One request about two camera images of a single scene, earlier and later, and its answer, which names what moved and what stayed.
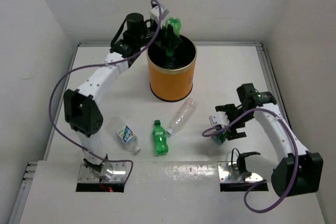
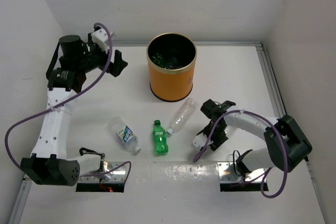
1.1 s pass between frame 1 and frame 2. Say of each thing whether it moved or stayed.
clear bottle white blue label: stayed
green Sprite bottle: stayed
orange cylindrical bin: stayed
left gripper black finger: moved
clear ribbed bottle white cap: stayed
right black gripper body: moved
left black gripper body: moved
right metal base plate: stayed
